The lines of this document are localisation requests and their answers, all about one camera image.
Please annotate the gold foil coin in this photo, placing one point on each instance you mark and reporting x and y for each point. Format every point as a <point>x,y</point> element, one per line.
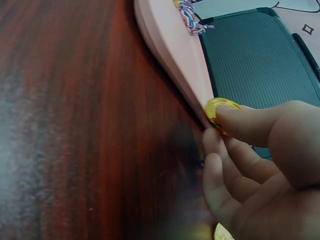
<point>212,111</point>
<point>222,233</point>

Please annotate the black ribbed tray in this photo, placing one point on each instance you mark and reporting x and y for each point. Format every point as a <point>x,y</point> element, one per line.
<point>250,62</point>

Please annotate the pink flat tray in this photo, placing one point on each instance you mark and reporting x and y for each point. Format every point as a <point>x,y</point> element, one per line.
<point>172,50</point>

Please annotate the person's right hand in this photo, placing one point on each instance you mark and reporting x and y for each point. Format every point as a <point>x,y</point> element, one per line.
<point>270,200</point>

